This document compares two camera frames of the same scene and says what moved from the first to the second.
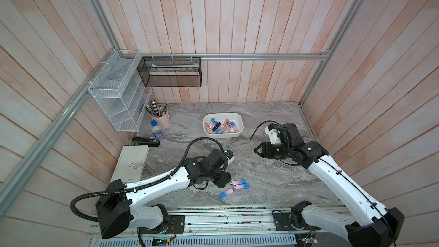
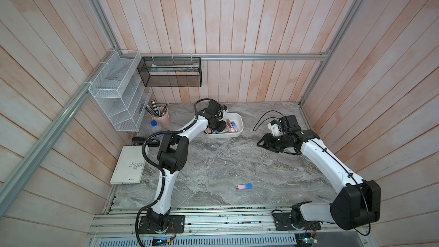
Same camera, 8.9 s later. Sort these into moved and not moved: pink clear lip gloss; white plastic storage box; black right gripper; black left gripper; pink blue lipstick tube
Moved: black right gripper; black left gripper
Not moved: pink blue lipstick tube; white plastic storage box; pink clear lip gloss
